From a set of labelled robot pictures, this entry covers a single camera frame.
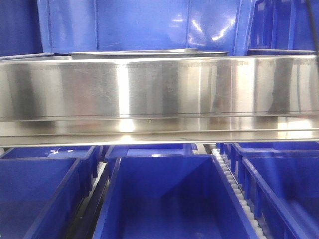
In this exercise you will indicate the silver metal tray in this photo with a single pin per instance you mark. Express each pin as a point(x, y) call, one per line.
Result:
point(159, 53)

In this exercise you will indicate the white conveyor roller track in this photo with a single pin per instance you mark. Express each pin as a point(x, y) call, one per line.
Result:
point(237, 190)

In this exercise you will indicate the stainless steel shelf front rail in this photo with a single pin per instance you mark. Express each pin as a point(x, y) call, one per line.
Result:
point(64, 101)

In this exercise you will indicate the large blue plastic bin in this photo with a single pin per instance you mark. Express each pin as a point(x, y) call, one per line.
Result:
point(111, 25)

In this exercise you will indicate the blue bin lower right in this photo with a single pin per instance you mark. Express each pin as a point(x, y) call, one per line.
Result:
point(285, 194)

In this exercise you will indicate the blue bin lower centre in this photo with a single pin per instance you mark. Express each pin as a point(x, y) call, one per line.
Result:
point(171, 197)

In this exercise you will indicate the blue plastic bin at right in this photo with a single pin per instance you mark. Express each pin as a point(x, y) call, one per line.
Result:
point(284, 27)

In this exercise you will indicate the blue bin lower left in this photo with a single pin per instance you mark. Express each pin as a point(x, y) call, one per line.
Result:
point(38, 197)

